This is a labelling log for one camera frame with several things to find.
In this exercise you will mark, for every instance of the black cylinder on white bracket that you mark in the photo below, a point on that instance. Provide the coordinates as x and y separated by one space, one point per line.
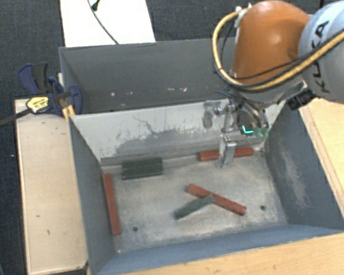
300 99

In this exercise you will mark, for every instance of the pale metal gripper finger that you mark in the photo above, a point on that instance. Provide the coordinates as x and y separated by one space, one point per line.
211 114
227 152

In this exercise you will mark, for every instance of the red-brown flat block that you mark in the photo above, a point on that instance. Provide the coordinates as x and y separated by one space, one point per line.
225 203
208 155
112 205

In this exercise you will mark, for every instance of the pale wood flat board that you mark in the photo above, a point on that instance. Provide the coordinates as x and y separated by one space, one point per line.
49 194

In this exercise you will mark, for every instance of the dark green flat block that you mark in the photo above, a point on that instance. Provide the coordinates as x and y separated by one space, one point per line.
193 206
142 163
142 172

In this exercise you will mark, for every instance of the grey metal bin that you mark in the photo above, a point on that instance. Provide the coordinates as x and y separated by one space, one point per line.
172 195

